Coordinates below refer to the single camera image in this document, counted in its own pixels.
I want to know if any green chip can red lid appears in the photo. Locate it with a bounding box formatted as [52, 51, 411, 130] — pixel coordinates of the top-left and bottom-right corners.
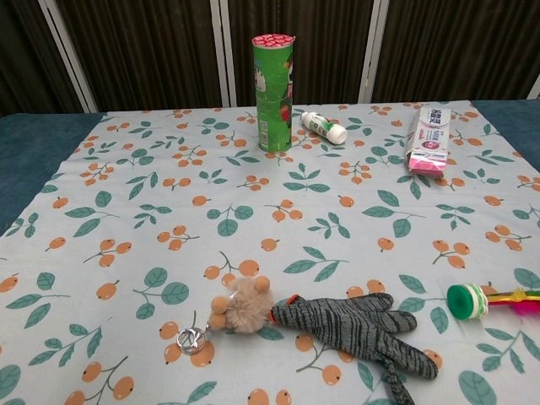
[251, 33, 296, 153]

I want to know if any colourful feather shuttlecock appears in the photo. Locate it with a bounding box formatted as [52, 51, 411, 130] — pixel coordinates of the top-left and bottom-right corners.
[446, 283, 540, 328]

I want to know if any fluffy brown bear keychain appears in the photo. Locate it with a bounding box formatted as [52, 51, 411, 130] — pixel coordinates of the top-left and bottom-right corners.
[175, 276, 274, 354]

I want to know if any black folding screen panel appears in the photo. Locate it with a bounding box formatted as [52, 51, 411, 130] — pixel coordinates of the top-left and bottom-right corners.
[46, 0, 232, 114]
[221, 0, 380, 107]
[363, 0, 540, 104]
[0, 0, 92, 117]

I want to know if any floral print tablecloth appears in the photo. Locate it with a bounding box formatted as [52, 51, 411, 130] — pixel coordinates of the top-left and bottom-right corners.
[0, 99, 540, 405]

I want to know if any small white squeeze bottle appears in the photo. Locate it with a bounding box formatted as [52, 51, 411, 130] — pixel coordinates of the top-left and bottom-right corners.
[300, 110, 348, 144]

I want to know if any pink white toothpaste box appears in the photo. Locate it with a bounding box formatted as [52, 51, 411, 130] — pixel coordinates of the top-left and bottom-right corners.
[405, 105, 452, 178]

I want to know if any grey striped knit glove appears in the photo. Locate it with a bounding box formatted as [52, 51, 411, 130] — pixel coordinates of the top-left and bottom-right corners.
[269, 292, 440, 405]

